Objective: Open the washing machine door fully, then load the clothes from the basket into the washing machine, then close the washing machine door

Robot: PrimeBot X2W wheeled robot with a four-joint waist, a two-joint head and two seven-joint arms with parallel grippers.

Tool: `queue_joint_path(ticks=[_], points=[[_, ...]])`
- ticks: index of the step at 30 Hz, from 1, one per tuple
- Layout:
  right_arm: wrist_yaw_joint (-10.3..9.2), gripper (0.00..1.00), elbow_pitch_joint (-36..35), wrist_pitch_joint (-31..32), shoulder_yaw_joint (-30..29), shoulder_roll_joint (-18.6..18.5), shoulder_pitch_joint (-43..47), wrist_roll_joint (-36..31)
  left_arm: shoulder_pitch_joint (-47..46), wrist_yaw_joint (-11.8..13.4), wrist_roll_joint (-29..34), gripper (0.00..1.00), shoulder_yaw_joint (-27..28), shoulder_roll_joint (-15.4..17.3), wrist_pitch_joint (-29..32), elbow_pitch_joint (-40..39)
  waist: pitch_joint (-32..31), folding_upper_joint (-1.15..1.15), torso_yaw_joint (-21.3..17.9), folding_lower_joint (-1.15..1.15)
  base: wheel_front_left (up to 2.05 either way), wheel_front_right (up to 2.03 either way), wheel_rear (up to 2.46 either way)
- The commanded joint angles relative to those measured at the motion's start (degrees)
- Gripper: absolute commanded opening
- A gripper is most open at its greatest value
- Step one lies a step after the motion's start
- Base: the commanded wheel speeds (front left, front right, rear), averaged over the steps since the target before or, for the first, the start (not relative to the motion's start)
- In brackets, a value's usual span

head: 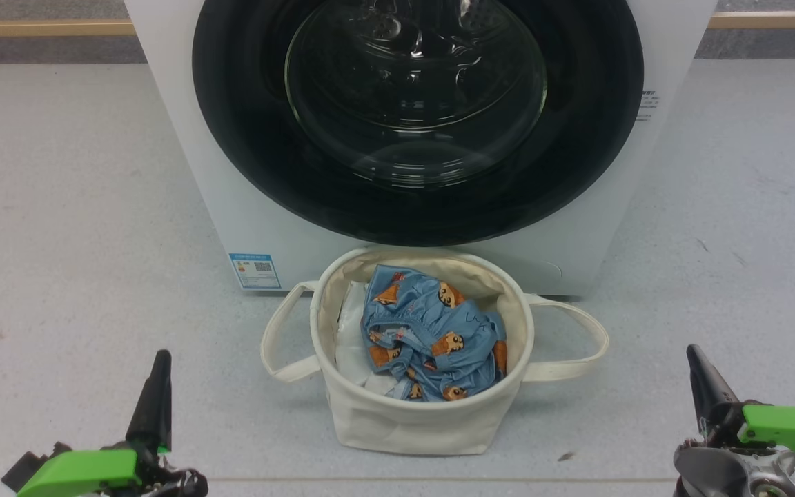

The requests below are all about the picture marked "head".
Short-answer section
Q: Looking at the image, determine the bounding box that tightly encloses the white padding bag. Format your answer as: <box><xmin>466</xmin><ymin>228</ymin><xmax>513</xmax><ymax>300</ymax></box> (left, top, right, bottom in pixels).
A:
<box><xmin>334</xmin><ymin>280</ymin><xmax>398</xmax><ymax>398</ymax></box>

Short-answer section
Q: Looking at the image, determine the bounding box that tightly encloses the glass washing machine door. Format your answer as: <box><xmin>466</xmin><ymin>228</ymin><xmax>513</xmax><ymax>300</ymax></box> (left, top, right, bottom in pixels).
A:
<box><xmin>192</xmin><ymin>0</ymin><xmax>645</xmax><ymax>247</ymax></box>

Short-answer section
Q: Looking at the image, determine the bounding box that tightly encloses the blue energy label sticker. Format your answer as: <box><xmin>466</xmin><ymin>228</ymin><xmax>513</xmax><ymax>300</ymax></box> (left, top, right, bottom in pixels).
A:
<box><xmin>228</xmin><ymin>253</ymin><xmax>282</xmax><ymax>291</ymax></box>

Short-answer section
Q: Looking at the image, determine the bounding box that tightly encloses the white front-load washing machine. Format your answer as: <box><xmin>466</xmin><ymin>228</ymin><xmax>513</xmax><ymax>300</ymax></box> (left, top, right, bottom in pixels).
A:
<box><xmin>124</xmin><ymin>0</ymin><xmax>719</xmax><ymax>299</ymax></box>

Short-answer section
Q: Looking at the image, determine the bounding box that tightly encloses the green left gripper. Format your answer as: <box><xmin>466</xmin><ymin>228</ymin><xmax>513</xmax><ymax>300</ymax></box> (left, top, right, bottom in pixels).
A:
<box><xmin>17</xmin><ymin>349</ymin><xmax>173</xmax><ymax>497</ymax></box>

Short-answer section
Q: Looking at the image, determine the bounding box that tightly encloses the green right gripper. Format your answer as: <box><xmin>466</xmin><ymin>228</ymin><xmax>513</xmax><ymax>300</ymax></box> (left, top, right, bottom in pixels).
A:
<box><xmin>686</xmin><ymin>344</ymin><xmax>795</xmax><ymax>484</ymax></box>

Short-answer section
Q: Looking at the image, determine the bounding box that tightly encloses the cream canvas laundry basket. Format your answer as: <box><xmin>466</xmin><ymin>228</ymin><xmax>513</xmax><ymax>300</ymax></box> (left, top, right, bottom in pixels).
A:
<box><xmin>260</xmin><ymin>246</ymin><xmax>610</xmax><ymax>457</ymax></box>

